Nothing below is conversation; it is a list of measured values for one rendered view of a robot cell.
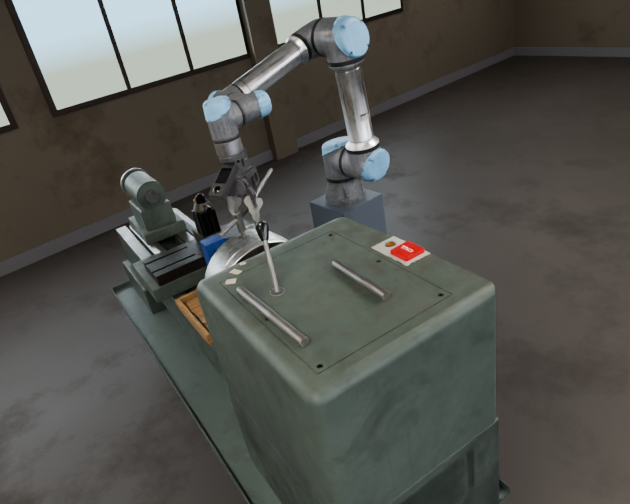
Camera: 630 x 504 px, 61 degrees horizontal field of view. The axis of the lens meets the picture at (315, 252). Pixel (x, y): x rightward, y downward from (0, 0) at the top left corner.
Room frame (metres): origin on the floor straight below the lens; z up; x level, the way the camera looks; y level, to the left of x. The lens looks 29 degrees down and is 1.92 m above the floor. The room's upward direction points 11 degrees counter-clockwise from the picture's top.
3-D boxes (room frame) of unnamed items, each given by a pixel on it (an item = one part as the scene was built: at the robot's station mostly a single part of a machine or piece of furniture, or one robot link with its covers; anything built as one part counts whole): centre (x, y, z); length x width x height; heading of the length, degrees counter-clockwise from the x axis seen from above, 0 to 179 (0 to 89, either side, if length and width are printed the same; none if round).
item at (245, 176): (1.46, 0.17, 1.42); 0.09 x 0.08 x 0.12; 151
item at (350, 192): (1.85, -0.15, 1.15); 0.15 x 0.15 x 0.10
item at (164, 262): (1.95, 0.46, 0.95); 0.43 x 0.18 x 0.04; 118
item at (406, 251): (1.11, -0.22, 1.26); 0.06 x 0.06 x 0.02; 28
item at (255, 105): (1.52, 0.11, 1.58); 0.11 x 0.11 x 0.08; 36
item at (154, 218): (2.46, 0.75, 1.01); 0.30 x 0.20 x 0.29; 28
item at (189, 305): (1.64, 0.31, 0.89); 0.36 x 0.30 x 0.04; 118
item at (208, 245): (1.70, 0.35, 1.00); 0.08 x 0.06 x 0.23; 118
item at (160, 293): (2.00, 0.47, 0.90); 0.53 x 0.30 x 0.06; 118
